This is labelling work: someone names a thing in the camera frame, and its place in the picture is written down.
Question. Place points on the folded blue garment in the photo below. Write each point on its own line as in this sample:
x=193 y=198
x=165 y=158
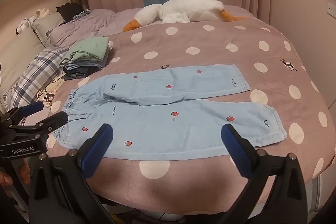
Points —
x=86 y=64

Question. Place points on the cartoon print cloth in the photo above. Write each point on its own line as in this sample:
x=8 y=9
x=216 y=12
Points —
x=48 y=95

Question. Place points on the plaid pillow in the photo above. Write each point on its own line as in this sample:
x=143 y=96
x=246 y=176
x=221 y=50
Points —
x=39 y=69

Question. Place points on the purple duvet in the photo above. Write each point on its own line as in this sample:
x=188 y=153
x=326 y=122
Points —
x=86 y=27

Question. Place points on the white goose plush toy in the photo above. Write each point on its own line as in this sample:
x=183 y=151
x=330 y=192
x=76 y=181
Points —
x=189 y=8

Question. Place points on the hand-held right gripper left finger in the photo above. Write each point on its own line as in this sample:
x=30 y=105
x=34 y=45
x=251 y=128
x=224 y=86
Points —
x=96 y=150

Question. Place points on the pink polka dot blanket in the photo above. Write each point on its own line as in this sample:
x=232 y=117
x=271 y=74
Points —
x=204 y=43

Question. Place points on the light blue strawberry pants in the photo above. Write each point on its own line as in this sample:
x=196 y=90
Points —
x=157 y=119

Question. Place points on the cream plush toy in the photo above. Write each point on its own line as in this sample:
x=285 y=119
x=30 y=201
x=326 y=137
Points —
x=39 y=14

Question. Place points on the small beige pillow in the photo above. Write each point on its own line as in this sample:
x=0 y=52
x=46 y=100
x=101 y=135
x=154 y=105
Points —
x=48 y=26

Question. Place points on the black garment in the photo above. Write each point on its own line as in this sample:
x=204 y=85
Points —
x=69 y=11

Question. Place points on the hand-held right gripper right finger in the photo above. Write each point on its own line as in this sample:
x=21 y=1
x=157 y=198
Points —
x=236 y=153

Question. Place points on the folded dark jeans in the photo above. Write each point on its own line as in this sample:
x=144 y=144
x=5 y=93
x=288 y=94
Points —
x=76 y=73

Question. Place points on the person's left hand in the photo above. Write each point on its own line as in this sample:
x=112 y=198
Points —
x=18 y=174

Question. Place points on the white wall socket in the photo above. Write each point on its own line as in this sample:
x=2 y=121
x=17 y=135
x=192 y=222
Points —
x=331 y=9

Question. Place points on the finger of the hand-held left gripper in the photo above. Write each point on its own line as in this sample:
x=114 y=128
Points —
x=53 y=120
x=33 y=107

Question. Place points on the folded green garment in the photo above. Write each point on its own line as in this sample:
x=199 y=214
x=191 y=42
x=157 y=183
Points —
x=89 y=49

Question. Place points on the blue plaid shirt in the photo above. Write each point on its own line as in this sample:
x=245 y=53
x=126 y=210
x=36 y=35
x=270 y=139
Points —
x=82 y=15

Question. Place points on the large beige pillow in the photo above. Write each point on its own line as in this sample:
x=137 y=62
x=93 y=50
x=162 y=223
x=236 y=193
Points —
x=18 y=53

